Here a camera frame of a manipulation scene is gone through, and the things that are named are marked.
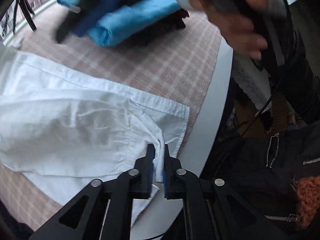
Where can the white lace cloth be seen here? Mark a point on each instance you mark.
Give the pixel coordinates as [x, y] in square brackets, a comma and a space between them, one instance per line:
[252, 85]

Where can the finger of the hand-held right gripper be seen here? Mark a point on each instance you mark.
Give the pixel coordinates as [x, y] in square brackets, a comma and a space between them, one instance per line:
[67, 25]
[95, 17]

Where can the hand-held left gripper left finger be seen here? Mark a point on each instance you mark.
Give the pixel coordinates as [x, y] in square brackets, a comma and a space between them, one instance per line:
[147, 165]

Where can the white shirt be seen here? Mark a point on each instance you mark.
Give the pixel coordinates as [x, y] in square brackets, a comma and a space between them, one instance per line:
[75, 120]

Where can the black tripod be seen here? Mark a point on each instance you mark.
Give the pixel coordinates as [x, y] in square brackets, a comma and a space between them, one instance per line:
[28, 17]

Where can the pink plaid tablecloth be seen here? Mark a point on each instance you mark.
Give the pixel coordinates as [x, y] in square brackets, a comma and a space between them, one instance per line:
[162, 67]

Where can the person's right hand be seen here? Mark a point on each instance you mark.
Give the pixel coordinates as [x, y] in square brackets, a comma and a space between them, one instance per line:
[237, 30]

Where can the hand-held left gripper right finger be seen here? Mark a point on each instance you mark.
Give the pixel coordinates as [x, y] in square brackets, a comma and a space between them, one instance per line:
[172, 167]

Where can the white window frame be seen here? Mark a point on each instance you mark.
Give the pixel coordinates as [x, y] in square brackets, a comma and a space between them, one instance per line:
[10, 25]

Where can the orange knit scarf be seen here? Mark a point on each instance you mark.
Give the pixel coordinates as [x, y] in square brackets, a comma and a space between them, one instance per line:
[308, 197]

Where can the black zipped jacket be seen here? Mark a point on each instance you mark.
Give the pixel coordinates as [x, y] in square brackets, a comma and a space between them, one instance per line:
[275, 160]

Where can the dark brown folded garment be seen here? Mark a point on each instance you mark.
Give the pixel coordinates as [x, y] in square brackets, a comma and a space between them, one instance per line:
[165, 27]

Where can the blue folded garment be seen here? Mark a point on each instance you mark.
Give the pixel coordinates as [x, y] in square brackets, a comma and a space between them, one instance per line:
[140, 15]

